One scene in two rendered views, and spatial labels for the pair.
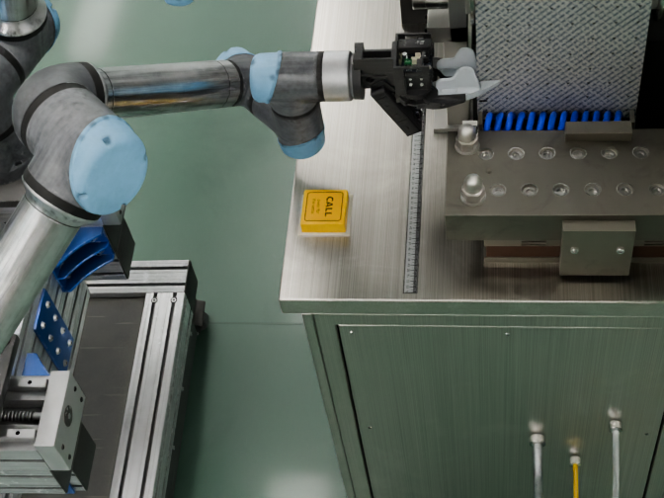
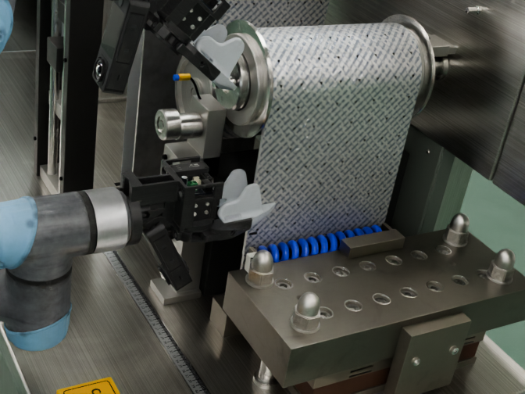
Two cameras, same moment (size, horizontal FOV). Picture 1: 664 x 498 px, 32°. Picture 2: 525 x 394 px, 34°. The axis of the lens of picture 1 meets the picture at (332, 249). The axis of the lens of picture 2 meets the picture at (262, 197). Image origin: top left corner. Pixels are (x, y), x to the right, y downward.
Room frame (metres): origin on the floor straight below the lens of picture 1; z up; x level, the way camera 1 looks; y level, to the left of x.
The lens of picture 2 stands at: (0.52, 0.44, 1.66)
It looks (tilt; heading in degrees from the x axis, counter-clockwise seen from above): 29 degrees down; 312
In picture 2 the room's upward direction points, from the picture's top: 10 degrees clockwise
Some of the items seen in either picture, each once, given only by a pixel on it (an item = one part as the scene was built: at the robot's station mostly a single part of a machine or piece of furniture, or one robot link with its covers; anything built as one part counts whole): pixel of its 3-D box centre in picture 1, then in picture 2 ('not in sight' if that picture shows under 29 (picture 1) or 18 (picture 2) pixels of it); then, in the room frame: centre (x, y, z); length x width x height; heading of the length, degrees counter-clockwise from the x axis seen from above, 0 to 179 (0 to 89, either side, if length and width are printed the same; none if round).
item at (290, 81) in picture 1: (289, 78); (38, 231); (1.25, 0.01, 1.11); 0.11 x 0.08 x 0.09; 76
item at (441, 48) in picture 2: not in sight; (429, 43); (1.17, -0.55, 1.28); 0.06 x 0.05 x 0.02; 76
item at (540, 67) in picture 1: (558, 70); (327, 184); (1.15, -0.37, 1.11); 0.23 x 0.01 x 0.18; 76
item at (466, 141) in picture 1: (466, 135); (262, 266); (1.12, -0.23, 1.05); 0.04 x 0.04 x 0.04
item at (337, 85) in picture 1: (341, 74); (104, 217); (1.23, -0.06, 1.11); 0.08 x 0.05 x 0.08; 166
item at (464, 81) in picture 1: (467, 80); (250, 202); (1.17, -0.24, 1.11); 0.09 x 0.03 x 0.06; 75
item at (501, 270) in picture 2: not in sight; (503, 263); (0.95, -0.52, 1.05); 0.04 x 0.04 x 0.04
